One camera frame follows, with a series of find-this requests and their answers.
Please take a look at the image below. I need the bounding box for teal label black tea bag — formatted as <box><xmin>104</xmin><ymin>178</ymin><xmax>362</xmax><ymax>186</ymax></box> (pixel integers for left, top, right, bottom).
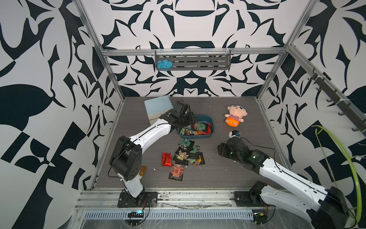
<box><xmin>194</xmin><ymin>122</ymin><xmax>206</xmax><ymax>132</ymax></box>

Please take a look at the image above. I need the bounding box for pink label black tea bag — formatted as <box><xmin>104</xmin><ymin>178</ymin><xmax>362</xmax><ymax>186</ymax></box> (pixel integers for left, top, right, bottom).
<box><xmin>169</xmin><ymin>164</ymin><xmax>185</xmax><ymax>181</ymax></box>

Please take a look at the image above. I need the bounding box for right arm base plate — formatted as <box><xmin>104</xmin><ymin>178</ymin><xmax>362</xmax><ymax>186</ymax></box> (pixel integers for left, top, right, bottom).
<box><xmin>234</xmin><ymin>191</ymin><xmax>269</xmax><ymax>207</ymax></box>

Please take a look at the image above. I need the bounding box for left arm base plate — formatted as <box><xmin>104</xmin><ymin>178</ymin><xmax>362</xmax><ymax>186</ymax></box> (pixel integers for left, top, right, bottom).
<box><xmin>117</xmin><ymin>190</ymin><xmax>158</xmax><ymax>208</ymax></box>

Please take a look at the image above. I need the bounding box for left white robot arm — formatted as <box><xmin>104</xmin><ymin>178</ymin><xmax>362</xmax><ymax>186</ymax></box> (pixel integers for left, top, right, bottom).
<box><xmin>109</xmin><ymin>100</ymin><xmax>196</xmax><ymax>199</ymax></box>

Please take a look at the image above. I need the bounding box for green hoop tube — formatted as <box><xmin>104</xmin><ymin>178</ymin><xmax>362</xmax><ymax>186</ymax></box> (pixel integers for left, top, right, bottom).
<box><xmin>313</xmin><ymin>125</ymin><xmax>363</xmax><ymax>229</ymax></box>

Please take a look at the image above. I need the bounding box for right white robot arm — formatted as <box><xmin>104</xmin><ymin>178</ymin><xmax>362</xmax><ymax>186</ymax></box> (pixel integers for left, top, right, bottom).
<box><xmin>217</xmin><ymin>137</ymin><xmax>353</xmax><ymax>229</ymax></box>

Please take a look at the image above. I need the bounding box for pink baby plush doll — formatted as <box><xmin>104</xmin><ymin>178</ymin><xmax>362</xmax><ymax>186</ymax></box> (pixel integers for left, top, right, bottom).
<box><xmin>225</xmin><ymin>105</ymin><xmax>248</xmax><ymax>127</ymax></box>

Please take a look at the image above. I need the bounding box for black wall hook rail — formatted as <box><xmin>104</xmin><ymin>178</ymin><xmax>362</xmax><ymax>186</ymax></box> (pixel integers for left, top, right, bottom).
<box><xmin>308</xmin><ymin>67</ymin><xmax>366</xmax><ymax>136</ymax></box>

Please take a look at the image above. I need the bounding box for teal plastic storage box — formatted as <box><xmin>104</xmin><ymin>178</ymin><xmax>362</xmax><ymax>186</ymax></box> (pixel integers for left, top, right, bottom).
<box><xmin>178</xmin><ymin>114</ymin><xmax>214</xmax><ymax>139</ymax></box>

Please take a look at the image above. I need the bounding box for brown white plush dog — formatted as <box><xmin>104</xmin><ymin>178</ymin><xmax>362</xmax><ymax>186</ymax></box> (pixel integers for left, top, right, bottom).
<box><xmin>139</xmin><ymin>166</ymin><xmax>147</xmax><ymax>177</ymax></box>

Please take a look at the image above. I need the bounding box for cyan crumpled cloth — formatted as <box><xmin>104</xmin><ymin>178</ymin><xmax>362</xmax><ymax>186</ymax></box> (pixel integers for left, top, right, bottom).
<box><xmin>156</xmin><ymin>59</ymin><xmax>173</xmax><ymax>71</ymax></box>

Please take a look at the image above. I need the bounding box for small red tea bag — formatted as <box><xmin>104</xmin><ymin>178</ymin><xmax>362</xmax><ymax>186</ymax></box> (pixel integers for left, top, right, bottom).
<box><xmin>162</xmin><ymin>153</ymin><xmax>172</xmax><ymax>167</ymax></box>

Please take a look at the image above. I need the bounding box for light blue drawer box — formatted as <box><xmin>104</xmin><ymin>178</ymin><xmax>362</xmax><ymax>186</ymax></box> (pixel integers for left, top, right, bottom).
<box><xmin>144</xmin><ymin>95</ymin><xmax>173</xmax><ymax>125</ymax></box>

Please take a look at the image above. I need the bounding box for grey wall shelf rack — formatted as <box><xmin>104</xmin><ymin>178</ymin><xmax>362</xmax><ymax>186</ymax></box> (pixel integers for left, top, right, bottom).
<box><xmin>154</xmin><ymin>49</ymin><xmax>231</xmax><ymax>71</ymax></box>

